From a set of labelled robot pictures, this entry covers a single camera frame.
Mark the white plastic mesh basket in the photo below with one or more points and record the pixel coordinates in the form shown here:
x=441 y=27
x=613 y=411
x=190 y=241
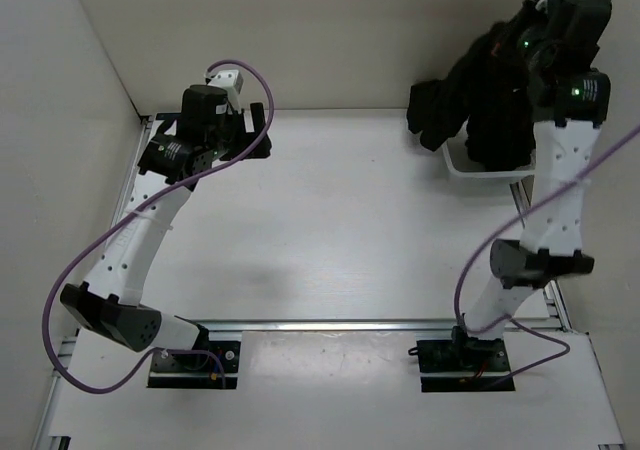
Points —
x=462 y=168

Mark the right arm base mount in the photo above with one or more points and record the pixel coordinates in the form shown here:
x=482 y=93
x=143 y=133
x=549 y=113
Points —
x=462 y=364

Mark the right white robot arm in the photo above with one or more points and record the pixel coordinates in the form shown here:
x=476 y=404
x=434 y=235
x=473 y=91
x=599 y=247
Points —
x=569 y=101

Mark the black trousers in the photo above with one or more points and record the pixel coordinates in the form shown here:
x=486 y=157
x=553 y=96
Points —
x=484 y=93

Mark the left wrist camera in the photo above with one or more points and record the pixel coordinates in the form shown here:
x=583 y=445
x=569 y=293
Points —
x=228 y=79

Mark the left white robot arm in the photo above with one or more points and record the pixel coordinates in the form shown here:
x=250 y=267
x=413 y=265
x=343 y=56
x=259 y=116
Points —
x=108 y=301

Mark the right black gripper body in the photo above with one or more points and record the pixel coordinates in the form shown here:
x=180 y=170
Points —
x=537 y=52

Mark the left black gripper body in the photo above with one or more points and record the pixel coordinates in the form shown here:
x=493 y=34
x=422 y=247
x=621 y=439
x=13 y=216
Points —
x=230 y=140

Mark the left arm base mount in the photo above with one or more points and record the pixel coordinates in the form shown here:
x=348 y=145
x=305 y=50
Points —
x=199 y=372

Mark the aluminium front rail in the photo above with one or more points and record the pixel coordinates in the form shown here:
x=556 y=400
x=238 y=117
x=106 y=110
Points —
x=327 y=325

